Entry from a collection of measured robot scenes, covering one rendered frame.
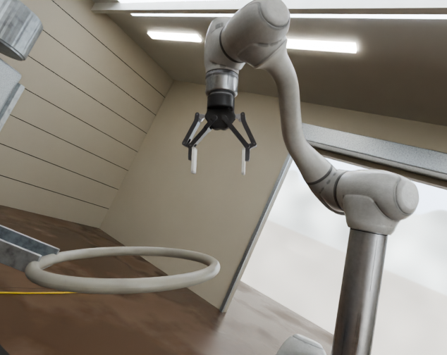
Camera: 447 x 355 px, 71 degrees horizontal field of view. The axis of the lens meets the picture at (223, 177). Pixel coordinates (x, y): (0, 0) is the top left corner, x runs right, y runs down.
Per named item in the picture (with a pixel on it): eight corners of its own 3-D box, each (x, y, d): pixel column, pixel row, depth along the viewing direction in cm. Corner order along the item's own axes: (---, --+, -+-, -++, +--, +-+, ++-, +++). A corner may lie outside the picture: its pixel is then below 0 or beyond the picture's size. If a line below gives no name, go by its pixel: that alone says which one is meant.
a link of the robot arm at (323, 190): (316, 159, 109) (347, 157, 97) (345, 194, 115) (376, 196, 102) (296, 187, 105) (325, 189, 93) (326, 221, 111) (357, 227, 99)
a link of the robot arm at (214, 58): (196, 77, 88) (218, 60, 77) (199, 25, 90) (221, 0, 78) (229, 86, 94) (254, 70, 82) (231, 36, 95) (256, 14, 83)
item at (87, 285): (-29, 294, 59) (-27, 278, 59) (70, 253, 107) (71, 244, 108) (230, 296, 64) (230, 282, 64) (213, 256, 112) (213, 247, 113)
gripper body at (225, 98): (237, 100, 89) (237, 132, 88) (209, 101, 90) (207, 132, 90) (235, 91, 82) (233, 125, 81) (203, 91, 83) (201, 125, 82)
